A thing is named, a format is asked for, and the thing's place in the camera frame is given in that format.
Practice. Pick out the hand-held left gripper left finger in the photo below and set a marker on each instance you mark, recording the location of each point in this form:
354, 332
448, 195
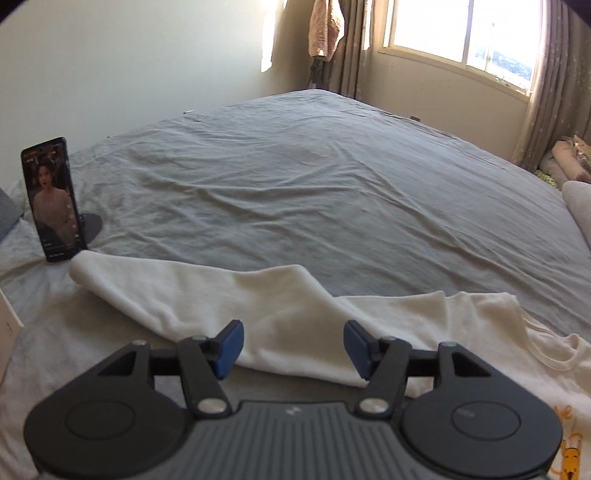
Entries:
230, 348

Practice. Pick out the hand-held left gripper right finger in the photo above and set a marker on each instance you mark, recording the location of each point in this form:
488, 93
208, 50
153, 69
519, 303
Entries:
358, 350

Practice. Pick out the white bear print sweatshirt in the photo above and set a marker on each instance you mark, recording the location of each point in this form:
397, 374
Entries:
277, 304

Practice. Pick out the bed with grey sheet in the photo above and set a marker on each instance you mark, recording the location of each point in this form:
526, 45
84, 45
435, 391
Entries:
300, 184

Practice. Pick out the smartphone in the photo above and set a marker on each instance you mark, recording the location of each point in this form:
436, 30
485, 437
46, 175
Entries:
51, 203

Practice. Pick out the grey pillow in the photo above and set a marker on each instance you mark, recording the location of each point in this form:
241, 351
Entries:
9, 214

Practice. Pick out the striped grey curtain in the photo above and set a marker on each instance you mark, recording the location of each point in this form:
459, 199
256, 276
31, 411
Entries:
358, 46
551, 83

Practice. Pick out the pink towel hanging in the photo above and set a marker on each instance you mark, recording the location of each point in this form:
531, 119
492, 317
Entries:
327, 25

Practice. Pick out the window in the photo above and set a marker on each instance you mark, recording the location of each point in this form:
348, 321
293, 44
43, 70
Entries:
443, 27

